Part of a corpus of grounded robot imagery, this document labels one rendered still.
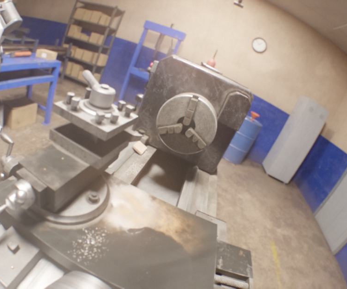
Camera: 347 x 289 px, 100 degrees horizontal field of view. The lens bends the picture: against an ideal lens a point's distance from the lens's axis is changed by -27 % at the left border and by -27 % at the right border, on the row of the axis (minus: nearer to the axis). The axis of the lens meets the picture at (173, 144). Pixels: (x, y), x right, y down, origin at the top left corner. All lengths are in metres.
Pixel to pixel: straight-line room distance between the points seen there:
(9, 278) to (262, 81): 4.44
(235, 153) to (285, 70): 2.10
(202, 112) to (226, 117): 0.19
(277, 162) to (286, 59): 2.18
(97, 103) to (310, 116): 4.08
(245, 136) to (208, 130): 2.95
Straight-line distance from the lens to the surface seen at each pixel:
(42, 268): 0.53
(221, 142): 1.03
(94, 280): 0.21
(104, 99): 0.48
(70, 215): 0.47
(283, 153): 4.29
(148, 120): 1.06
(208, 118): 0.79
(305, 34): 4.86
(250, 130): 3.73
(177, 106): 0.79
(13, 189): 0.44
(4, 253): 0.51
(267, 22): 4.60
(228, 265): 0.65
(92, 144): 0.50
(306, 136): 4.37
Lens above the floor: 1.32
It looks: 23 degrees down
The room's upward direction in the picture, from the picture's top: 24 degrees clockwise
